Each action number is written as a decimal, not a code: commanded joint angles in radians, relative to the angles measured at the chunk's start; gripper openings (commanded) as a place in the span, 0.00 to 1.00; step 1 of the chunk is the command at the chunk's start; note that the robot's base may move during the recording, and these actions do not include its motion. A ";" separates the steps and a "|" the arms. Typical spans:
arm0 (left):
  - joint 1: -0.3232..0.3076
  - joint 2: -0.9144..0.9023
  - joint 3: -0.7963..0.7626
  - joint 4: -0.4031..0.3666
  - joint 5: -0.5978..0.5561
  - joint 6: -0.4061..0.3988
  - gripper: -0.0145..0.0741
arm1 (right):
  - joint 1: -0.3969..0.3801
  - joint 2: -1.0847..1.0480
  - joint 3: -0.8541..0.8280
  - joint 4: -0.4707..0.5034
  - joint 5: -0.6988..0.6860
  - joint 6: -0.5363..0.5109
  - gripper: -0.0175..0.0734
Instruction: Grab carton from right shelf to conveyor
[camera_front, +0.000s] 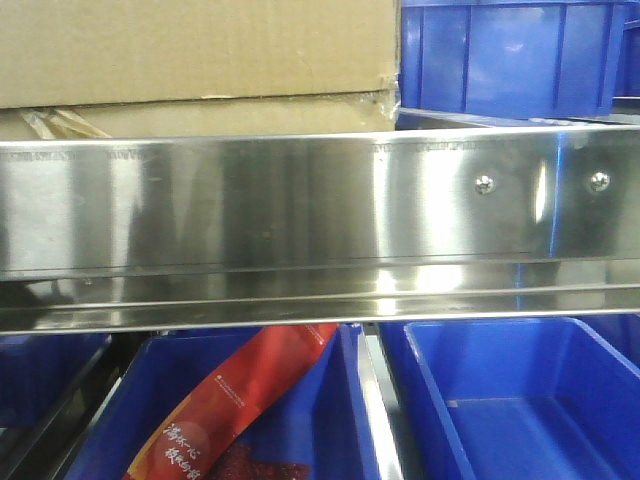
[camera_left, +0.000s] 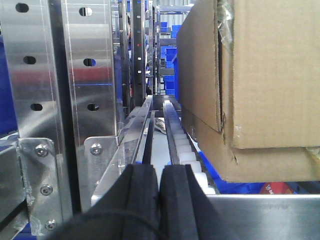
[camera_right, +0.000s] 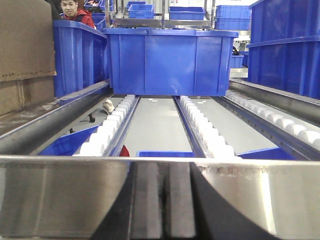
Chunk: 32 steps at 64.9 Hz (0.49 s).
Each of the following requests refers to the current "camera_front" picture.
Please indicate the lower right blue bin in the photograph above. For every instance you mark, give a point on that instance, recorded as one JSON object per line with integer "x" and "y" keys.
{"x": 533, "y": 398}

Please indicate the left silver screw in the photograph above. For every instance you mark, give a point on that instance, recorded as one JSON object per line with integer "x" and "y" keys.
{"x": 484, "y": 184}

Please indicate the lower middle blue bin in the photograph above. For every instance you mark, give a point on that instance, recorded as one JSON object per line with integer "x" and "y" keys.
{"x": 318, "y": 430}

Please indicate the red snack package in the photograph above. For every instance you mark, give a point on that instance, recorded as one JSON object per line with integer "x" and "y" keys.
{"x": 198, "y": 431}

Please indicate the far right blue bin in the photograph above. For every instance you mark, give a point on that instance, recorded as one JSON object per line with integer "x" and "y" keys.
{"x": 627, "y": 79}

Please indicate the silver screw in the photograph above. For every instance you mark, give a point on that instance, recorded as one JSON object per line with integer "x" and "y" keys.
{"x": 599, "y": 181}
{"x": 484, "y": 184}

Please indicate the upper right blue bin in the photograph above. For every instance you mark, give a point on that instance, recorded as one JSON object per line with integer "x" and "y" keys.
{"x": 511, "y": 59}

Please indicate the stainless steel shelf rail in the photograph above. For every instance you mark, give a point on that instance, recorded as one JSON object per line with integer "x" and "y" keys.
{"x": 152, "y": 234}

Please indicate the blue bin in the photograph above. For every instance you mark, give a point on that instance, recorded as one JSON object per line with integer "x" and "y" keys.
{"x": 627, "y": 79}
{"x": 511, "y": 59}
{"x": 318, "y": 430}
{"x": 533, "y": 398}
{"x": 35, "y": 369}

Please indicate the brown cardboard carton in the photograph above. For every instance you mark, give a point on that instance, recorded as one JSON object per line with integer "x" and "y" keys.
{"x": 122, "y": 69}

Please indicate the lower left blue bin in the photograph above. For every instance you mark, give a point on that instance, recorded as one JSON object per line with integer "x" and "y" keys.
{"x": 35, "y": 369}

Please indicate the right silver screw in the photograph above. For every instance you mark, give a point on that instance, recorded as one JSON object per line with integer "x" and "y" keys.
{"x": 599, "y": 181}

